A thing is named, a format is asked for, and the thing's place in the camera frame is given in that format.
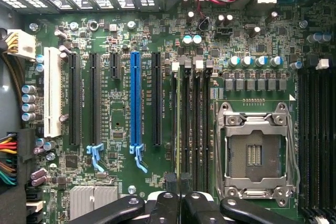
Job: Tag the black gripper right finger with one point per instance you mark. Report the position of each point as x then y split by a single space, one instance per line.
199 208

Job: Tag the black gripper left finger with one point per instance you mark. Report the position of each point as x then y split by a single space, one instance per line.
162 208

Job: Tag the black RAM slot white clip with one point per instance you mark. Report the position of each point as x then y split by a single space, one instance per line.
196 129
315 140

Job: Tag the black RAM slot grey clip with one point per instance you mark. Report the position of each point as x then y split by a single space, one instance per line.
207 129
186 119

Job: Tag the silver mounting screw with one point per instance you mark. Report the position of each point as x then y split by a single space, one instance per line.
33 26
131 25
132 189
304 23

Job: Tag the light blue slot latch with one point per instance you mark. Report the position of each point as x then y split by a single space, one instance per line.
95 155
139 158

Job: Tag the silver finned heatsink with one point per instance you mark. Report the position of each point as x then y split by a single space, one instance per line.
93 200

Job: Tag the silver CPU socket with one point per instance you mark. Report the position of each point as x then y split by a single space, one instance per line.
256 155

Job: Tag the long black expansion slot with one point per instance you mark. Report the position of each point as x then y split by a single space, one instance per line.
95 98
75 98
157 98

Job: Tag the blue expansion slot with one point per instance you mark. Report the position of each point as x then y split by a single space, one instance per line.
136 98

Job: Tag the green motherboard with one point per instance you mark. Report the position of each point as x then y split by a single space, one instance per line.
126 98

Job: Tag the black main power connector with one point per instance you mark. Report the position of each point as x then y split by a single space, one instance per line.
26 145

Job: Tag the short black expansion slot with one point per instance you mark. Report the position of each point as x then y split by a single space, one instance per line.
115 65

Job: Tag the silver capacitor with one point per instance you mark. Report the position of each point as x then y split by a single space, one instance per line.
28 98
28 107
197 39
187 40
28 116
261 61
28 89
275 61
246 61
234 61

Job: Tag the white PCI expansion slot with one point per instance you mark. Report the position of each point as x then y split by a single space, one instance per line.
52 93

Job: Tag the white power connector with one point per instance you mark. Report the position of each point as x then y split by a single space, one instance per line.
25 45

